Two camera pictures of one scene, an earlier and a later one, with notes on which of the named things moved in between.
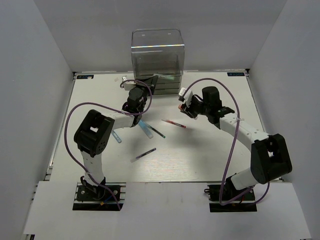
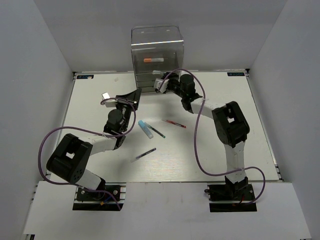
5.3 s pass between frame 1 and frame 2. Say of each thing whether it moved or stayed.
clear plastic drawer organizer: stayed
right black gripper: moved
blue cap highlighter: stayed
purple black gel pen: stayed
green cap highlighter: moved
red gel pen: stayed
